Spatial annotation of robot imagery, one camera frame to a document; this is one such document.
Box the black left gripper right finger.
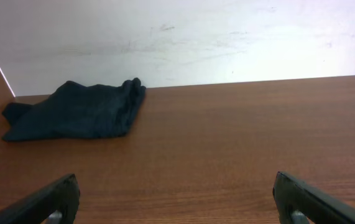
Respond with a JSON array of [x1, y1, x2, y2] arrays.
[[272, 171, 355, 224]]

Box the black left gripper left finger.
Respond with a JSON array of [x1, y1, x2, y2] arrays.
[[0, 174, 80, 224]]

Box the dark shorts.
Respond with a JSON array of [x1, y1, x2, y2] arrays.
[[2, 78, 146, 142]]

